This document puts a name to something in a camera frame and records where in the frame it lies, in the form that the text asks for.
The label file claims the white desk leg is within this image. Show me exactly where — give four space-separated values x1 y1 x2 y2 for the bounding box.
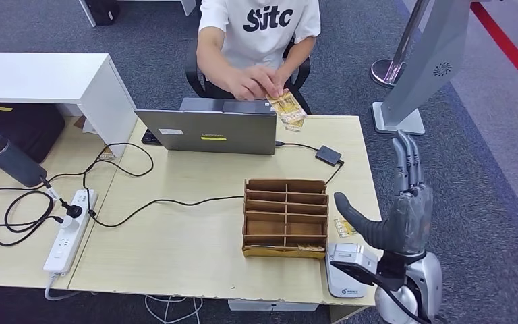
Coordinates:
78 0 98 28

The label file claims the white cable under desk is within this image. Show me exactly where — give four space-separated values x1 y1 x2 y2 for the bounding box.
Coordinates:
144 294 204 324

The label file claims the grey card reader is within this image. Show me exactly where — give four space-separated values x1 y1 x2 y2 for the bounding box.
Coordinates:
326 243 370 300

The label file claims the black bag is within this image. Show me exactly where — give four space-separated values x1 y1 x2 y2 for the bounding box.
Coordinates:
0 103 66 164

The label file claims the white desk shelf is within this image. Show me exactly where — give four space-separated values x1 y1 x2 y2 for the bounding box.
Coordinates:
0 51 138 158

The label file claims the grey laptop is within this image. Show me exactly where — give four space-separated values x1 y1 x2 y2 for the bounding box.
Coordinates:
134 97 278 156

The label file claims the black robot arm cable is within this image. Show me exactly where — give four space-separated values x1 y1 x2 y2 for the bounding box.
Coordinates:
372 277 432 324

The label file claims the black cable with white label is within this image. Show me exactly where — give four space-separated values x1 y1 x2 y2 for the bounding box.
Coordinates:
39 177 69 209

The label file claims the short black laptop cable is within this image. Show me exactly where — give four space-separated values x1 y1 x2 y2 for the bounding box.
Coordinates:
275 141 319 153

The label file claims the dark grey water bottle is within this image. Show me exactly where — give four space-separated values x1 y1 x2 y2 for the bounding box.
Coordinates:
0 130 48 188

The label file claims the person's left hand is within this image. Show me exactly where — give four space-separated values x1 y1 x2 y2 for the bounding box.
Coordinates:
273 67 294 97

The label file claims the cardboard card organizer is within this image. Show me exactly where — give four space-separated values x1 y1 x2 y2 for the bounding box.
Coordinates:
241 178 330 261

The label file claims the person's right hand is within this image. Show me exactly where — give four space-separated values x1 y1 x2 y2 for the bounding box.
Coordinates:
223 65 283 101

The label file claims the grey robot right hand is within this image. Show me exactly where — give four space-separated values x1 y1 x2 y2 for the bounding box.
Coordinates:
333 130 434 258

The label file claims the black office chair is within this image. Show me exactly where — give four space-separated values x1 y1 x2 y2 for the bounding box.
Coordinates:
185 38 311 115

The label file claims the silver kiosk stand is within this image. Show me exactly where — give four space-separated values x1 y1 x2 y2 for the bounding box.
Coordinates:
371 0 494 136

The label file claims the green yellow patterned card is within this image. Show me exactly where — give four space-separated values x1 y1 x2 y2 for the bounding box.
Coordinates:
334 218 358 239

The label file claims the thin black cable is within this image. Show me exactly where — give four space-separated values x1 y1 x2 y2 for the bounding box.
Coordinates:
0 159 107 192

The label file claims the person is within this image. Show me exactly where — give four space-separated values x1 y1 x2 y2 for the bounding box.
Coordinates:
195 0 322 115

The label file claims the black computer tower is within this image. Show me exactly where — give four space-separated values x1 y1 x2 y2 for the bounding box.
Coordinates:
84 0 121 26

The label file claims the white plug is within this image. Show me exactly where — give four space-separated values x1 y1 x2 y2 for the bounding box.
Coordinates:
57 215 80 232

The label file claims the black power adapter box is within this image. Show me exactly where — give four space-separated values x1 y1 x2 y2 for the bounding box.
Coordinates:
315 145 343 167

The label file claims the long black power cable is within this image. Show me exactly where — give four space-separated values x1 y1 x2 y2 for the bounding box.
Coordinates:
82 142 345 228

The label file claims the white power strip cable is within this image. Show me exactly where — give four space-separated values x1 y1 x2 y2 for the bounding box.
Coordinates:
44 271 81 301

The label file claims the white power strip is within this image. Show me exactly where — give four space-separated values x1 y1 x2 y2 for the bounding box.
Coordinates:
42 188 98 273

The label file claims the yellow patterned ID card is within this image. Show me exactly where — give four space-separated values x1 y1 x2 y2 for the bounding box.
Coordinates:
266 90 308 125

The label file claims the chrome stanchion post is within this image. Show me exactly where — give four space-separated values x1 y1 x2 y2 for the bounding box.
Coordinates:
370 0 432 89

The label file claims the looped black cable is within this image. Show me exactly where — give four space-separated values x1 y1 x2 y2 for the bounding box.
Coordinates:
0 190 63 247

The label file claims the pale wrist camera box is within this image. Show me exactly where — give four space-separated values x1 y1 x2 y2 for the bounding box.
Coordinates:
329 243 380 287

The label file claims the black plug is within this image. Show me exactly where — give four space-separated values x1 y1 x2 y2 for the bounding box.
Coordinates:
59 198 84 219

